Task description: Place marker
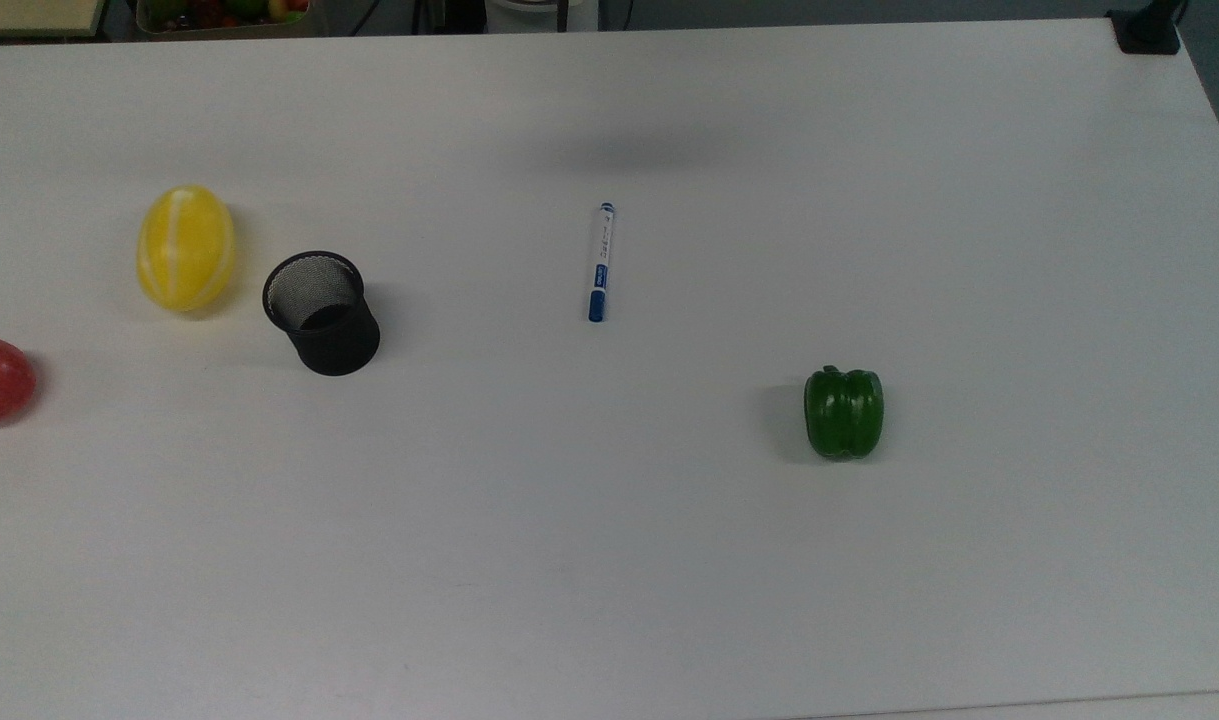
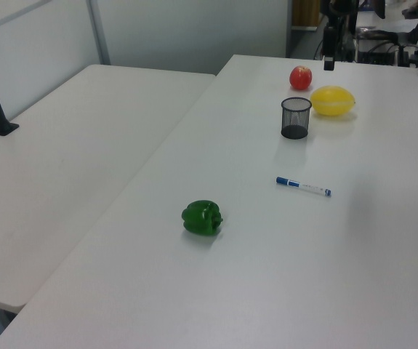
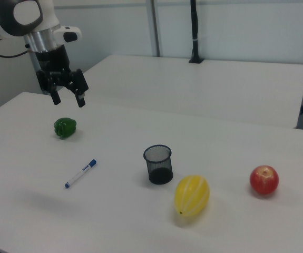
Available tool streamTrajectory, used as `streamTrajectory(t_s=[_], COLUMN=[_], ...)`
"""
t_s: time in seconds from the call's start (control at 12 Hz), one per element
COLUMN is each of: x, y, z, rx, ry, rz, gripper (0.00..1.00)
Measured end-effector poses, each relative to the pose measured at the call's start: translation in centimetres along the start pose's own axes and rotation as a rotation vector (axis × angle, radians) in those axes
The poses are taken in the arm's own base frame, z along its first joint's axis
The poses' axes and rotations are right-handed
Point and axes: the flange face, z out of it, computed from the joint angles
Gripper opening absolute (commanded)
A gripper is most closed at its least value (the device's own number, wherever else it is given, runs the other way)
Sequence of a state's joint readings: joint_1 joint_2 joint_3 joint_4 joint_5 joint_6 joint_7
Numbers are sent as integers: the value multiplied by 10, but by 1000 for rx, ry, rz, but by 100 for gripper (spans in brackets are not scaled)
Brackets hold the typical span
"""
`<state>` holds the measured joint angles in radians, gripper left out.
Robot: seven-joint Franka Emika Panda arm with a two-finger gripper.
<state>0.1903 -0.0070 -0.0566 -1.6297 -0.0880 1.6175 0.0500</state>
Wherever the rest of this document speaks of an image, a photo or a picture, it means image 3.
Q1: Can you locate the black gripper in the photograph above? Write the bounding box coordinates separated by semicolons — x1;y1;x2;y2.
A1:
34;45;89;108

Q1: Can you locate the white marker with blue cap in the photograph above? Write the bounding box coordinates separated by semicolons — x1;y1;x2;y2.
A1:
64;159;97;189

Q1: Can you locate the green bell pepper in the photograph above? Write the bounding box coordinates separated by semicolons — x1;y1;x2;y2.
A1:
53;117;77;139

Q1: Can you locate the black mesh pen cup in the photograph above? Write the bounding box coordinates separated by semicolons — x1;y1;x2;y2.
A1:
143;144;174;185

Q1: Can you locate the white side table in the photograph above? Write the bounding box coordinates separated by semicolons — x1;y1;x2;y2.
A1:
81;54;303;129

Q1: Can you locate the black table clamp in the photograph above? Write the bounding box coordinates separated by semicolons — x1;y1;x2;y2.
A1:
188;0;204;64

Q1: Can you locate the yellow striped melon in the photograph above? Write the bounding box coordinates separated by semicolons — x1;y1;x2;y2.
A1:
174;174;210;218

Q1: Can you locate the red apple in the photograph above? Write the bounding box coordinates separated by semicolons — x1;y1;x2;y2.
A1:
249;165;280;196

